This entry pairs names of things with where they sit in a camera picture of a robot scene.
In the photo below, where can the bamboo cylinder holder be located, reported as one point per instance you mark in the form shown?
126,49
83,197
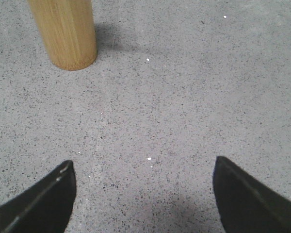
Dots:
67,30

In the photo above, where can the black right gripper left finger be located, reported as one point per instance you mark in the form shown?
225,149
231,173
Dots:
45,207

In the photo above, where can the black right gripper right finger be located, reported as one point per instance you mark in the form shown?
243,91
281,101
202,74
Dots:
245,205

